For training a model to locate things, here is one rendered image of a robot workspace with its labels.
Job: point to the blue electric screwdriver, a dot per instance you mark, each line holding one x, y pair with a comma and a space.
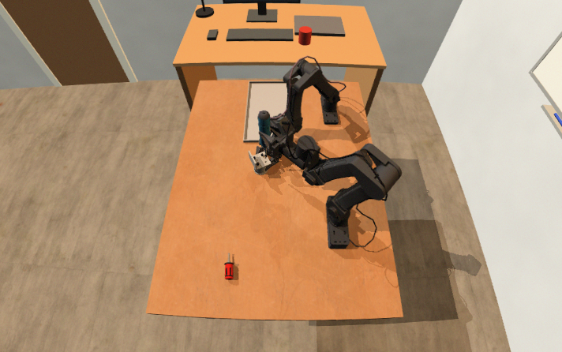
264, 126

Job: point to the beige l-shaped bracket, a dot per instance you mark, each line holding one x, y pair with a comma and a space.
259, 159

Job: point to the red screwdriver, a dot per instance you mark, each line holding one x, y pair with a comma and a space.
228, 269

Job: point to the beige shallow tray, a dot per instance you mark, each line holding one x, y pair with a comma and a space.
263, 95

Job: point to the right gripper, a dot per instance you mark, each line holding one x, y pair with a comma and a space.
276, 159

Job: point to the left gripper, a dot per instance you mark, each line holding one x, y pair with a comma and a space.
280, 142

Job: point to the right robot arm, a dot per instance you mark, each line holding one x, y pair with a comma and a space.
312, 76

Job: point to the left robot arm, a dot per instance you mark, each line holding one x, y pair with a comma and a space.
318, 171

